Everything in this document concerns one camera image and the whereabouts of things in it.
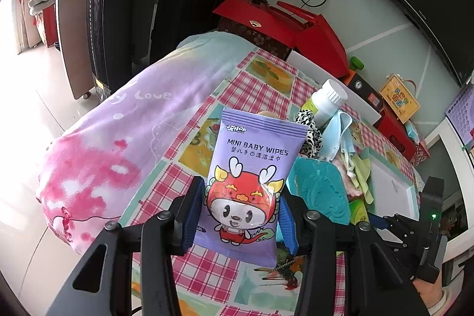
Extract yellow handled gift box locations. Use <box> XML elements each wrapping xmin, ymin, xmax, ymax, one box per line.
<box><xmin>379</xmin><ymin>74</ymin><xmax>420</xmax><ymax>123</ymax></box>

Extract purple baby wipes pack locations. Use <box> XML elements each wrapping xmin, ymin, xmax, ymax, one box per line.
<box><xmin>194</xmin><ymin>108</ymin><xmax>308</xmax><ymax>267</ymax></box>

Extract purple perforated basket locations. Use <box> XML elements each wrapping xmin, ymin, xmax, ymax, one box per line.
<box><xmin>445</xmin><ymin>84</ymin><xmax>474</xmax><ymax>152</ymax></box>

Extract light blue cloth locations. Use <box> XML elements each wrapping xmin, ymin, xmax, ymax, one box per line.
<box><xmin>319</xmin><ymin>110</ymin><xmax>355</xmax><ymax>162</ymax></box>

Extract right hand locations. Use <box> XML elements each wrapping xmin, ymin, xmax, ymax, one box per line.
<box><xmin>412</xmin><ymin>275</ymin><xmax>443</xmax><ymax>309</ymax></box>

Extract black orange box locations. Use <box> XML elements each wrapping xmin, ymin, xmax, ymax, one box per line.
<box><xmin>342</xmin><ymin>70</ymin><xmax>383</xmax><ymax>112</ymax></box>

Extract checkered picture tablecloth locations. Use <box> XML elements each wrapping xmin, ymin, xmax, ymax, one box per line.
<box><xmin>34</xmin><ymin>31</ymin><xmax>431</xmax><ymax>316</ymax></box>

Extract white teal-edged tray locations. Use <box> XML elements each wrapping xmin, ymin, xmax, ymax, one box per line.
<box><xmin>359</xmin><ymin>147</ymin><xmax>419</xmax><ymax>220</ymax></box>

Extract white medicine bottle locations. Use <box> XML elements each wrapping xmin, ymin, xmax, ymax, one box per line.
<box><xmin>301</xmin><ymin>79</ymin><xmax>348</xmax><ymax>128</ymax></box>

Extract light green cloth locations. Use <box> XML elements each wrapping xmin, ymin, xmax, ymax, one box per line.
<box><xmin>350</xmin><ymin>155</ymin><xmax>374</xmax><ymax>205</ymax></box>

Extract white foam board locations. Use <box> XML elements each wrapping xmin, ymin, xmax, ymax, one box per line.
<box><xmin>287</xmin><ymin>51</ymin><xmax>381</xmax><ymax>125</ymax></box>

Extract leopard print scrunchie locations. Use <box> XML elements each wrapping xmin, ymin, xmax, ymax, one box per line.
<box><xmin>294</xmin><ymin>109</ymin><xmax>322</xmax><ymax>159</ymax></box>

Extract brown wooden board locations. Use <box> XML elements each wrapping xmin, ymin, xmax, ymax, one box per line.
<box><xmin>55</xmin><ymin>0</ymin><xmax>94</xmax><ymax>100</ymax></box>

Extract dark red carton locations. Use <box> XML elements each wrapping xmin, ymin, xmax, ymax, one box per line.
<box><xmin>374</xmin><ymin>105</ymin><xmax>431</xmax><ymax>167</ymax></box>

